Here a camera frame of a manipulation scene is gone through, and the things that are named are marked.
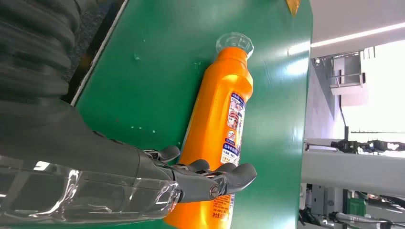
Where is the green table mat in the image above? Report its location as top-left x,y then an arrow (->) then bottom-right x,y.
0,0 -> 314,229

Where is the yellow wrapped flat cardboard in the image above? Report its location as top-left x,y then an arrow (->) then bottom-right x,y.
286,0 -> 301,17

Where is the white bench slab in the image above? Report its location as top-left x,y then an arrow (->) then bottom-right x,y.
300,148 -> 405,198

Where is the small green box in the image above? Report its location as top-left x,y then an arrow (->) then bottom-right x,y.
347,198 -> 367,218

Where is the grey shelf unit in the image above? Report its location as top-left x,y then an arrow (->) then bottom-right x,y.
329,46 -> 376,96

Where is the grey hose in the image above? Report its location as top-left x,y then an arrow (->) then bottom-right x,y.
329,211 -> 405,229

